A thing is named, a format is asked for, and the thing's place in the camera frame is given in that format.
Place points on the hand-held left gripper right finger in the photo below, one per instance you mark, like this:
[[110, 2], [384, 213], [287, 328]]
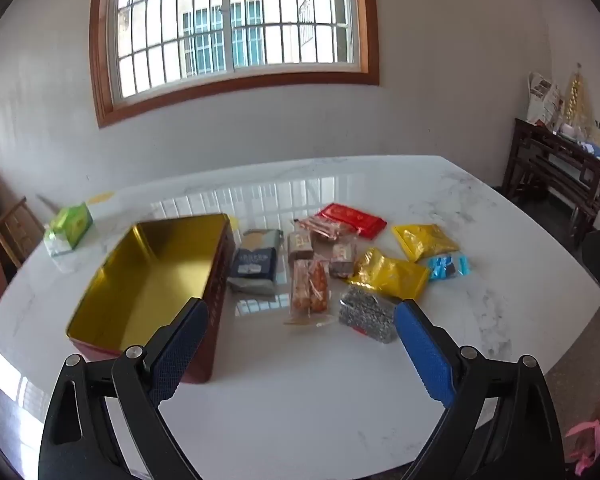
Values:
[[425, 355]]

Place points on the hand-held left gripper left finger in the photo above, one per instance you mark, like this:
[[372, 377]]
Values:
[[180, 355]]

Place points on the silver speckled snack packet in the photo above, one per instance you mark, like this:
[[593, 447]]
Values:
[[365, 312]]

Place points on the gold tin box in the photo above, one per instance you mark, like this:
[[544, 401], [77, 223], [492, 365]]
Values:
[[145, 280]]

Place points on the yellow snack packet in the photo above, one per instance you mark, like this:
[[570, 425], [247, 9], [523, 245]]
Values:
[[422, 240], [390, 272]]

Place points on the small light blue packet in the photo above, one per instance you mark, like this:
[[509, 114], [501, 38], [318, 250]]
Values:
[[447, 266]]

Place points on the blue cracker packet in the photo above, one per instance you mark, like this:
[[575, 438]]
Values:
[[255, 260]]

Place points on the clear orange snack packet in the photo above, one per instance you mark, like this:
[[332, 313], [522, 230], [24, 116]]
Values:
[[325, 229], [307, 285]]

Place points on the small brown snack packet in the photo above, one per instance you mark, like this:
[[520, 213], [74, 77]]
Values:
[[300, 247], [340, 260]]

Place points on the red snack packet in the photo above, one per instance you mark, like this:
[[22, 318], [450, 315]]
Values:
[[355, 217]]

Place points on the green tissue pack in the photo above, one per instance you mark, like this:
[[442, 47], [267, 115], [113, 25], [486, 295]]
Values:
[[72, 222]]

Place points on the yellow table edge sticker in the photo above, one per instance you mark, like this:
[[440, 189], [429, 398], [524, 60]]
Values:
[[101, 197]]

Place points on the pink ribbon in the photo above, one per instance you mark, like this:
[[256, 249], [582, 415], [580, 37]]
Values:
[[587, 432]]

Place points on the wooden chair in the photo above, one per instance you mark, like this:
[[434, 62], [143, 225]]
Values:
[[20, 230]]

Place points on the dark wooden side table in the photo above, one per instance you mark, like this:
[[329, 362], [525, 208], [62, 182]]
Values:
[[545, 160]]

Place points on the folded newspaper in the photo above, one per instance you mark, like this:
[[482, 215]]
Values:
[[542, 95]]

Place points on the gold ornament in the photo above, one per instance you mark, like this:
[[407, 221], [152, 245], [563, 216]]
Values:
[[577, 100]]

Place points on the wooden framed barred window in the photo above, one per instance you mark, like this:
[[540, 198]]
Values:
[[230, 20]]

